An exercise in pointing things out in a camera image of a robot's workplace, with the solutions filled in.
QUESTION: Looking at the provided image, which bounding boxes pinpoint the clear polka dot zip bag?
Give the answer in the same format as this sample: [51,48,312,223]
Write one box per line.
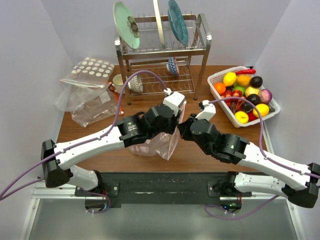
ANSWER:
[128,100,187,160]

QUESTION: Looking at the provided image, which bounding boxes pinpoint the yellow apple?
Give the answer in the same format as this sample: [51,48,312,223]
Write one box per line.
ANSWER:
[234,111,249,124]

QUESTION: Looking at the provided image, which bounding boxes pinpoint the dark purple plum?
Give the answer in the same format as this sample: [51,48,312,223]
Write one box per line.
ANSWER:
[249,76,263,88]

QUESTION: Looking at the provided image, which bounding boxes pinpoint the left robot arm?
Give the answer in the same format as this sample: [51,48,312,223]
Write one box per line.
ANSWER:
[41,103,183,196]

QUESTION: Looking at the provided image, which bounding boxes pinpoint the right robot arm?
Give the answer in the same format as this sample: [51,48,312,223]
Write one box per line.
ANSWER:
[177,114,320,209]

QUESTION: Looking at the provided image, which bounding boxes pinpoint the grey patterned bowl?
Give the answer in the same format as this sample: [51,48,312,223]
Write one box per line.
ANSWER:
[128,74,143,94]

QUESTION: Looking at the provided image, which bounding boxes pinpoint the orange fruit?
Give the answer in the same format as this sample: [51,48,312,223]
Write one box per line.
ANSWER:
[213,82,226,96]

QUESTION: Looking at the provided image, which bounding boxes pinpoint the red apple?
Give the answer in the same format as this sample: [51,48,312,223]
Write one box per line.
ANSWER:
[247,112,258,122]

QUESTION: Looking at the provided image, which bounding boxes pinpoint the blue patterned bowl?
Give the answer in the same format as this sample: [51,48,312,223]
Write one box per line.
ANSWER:
[166,57,180,76]

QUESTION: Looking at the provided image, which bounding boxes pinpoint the cream mug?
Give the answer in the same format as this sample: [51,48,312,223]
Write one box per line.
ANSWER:
[108,74,124,94]

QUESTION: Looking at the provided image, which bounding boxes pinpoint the green custard apple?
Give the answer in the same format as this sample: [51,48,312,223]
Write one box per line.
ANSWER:
[232,85,246,96]

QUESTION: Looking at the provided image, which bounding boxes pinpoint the pale yellow fruit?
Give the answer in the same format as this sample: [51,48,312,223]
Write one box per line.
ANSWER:
[244,86,260,97]

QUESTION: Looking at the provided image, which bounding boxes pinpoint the dark grey avocado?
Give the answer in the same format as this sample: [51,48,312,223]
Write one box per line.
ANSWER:
[269,106,276,113]

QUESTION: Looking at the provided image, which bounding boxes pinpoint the red onion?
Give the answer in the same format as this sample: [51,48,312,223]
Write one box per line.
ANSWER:
[258,88,273,105]

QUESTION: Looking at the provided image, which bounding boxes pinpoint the steel dish rack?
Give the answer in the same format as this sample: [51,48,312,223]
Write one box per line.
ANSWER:
[114,13,212,100]

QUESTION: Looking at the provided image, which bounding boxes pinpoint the red chili pepper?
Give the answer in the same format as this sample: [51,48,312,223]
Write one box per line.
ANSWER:
[235,68,256,75]

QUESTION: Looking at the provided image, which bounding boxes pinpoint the pile of plastic bags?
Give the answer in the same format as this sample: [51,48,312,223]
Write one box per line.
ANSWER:
[53,57,118,128]

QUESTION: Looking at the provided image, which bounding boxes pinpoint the teal plate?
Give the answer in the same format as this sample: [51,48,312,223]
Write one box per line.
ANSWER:
[167,0,189,47]

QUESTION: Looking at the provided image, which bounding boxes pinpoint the mint green floral plate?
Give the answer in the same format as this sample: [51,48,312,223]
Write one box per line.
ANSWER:
[113,1,140,50]

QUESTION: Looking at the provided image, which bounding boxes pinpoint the beige plate edge-on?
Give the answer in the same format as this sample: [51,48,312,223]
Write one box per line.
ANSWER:
[152,0,166,49]

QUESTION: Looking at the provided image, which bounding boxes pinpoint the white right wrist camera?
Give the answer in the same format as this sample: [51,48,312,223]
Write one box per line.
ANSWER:
[195,100,216,121]

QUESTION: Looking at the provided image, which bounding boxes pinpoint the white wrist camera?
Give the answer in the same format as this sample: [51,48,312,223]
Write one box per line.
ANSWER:
[162,88,186,115]
[195,100,216,121]

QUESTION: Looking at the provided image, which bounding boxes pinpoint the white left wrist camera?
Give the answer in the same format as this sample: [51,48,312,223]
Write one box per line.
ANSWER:
[162,88,186,115]

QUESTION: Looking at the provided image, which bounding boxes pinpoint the orange handled tool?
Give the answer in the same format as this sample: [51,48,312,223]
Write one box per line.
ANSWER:
[107,81,125,116]

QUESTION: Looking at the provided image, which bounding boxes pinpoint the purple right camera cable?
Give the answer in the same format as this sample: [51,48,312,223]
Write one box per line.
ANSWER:
[209,96,320,181]

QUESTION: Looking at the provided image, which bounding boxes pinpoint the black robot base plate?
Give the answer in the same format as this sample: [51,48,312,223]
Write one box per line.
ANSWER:
[101,172,252,208]

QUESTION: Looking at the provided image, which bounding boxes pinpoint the aluminium frame rail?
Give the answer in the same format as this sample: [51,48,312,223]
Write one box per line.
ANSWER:
[19,182,76,240]

